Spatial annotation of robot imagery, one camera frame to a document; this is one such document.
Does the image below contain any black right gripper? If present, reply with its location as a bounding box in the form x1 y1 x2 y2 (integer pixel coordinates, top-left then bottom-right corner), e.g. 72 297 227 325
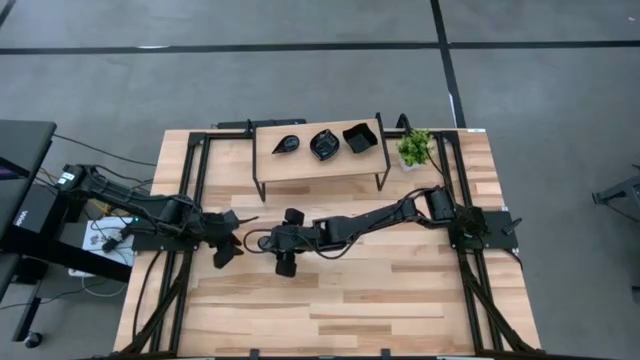
269 207 321 279

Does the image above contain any black leaf-shaped mini plate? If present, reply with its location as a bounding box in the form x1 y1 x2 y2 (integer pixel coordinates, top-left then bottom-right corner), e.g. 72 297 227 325
309 128 342 162

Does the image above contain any black square wavy mini plate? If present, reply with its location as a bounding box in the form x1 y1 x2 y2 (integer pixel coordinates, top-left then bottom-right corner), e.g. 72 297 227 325
342 122 380 155

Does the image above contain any wooden shelf with black legs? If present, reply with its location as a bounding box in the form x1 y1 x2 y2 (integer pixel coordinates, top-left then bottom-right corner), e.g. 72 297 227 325
251 112 393 203

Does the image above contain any green plant in white pot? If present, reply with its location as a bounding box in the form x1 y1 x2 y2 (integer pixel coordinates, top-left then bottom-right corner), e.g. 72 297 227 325
396 128 435 173

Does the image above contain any black computer case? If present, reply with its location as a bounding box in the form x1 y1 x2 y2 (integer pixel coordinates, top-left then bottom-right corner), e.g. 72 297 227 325
12 184 66 236

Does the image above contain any black side desk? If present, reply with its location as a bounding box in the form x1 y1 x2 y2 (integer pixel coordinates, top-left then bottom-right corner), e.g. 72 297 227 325
0 118 134 346

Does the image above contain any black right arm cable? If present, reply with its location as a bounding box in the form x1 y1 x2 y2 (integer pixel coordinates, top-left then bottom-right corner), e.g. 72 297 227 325
242 228 274 255

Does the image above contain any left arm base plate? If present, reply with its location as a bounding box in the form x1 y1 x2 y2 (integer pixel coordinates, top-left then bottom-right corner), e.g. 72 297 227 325
130 212 205 254

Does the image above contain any black metal rig frame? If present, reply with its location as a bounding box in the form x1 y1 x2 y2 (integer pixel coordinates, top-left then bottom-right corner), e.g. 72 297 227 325
113 127 544 360

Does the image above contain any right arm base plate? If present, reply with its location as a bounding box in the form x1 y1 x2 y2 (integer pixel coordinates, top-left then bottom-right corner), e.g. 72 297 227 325
446 208 520 251

